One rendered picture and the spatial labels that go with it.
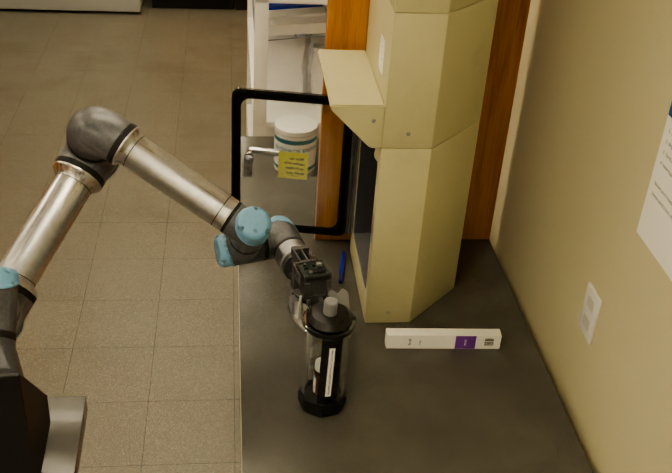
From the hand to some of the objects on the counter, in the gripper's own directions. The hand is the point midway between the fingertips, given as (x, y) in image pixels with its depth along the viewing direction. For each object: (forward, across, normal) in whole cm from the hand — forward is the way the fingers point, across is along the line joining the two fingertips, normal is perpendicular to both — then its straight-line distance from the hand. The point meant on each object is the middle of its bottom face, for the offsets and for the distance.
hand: (328, 327), depth 186 cm
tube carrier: (0, 0, +19) cm, 19 cm away
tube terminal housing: (-35, +36, +21) cm, 54 cm away
